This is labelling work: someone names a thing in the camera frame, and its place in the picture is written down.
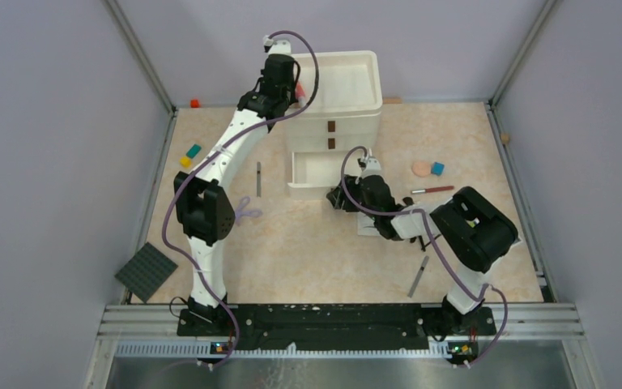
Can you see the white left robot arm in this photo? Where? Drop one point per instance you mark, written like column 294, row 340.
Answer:
column 202, row 206

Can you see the pink spray bottle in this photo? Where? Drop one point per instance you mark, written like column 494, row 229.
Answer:
column 300, row 95

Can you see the dark grey building baseplate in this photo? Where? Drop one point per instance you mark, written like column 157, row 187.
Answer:
column 146, row 272

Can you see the round peach makeup puff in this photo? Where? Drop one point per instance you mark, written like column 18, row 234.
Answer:
column 421, row 168

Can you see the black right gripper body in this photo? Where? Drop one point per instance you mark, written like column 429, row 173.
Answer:
column 353, row 186

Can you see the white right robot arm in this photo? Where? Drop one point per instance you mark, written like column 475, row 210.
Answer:
column 476, row 231

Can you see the wooden block behind table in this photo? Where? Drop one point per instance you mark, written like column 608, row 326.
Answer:
column 392, row 100

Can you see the white drawer organizer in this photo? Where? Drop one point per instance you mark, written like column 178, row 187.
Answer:
column 345, row 113

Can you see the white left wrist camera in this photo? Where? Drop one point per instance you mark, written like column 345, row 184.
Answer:
column 277, row 46

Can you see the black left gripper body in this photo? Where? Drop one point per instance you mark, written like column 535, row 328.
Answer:
column 288, row 95

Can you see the teal toy block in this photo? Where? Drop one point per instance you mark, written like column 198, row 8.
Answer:
column 193, row 151

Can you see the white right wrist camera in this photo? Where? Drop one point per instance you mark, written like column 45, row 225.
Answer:
column 369, row 166

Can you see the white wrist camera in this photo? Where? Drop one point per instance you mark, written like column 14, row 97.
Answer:
column 277, row 46
column 369, row 166

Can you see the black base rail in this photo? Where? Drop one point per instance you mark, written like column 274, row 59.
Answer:
column 336, row 327

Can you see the yellow toy block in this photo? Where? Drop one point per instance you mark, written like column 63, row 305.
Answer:
column 185, row 162

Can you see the blue toy cube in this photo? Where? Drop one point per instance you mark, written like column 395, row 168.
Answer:
column 437, row 169

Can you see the eyebrow stencil sheet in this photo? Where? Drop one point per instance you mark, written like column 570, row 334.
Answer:
column 365, row 226

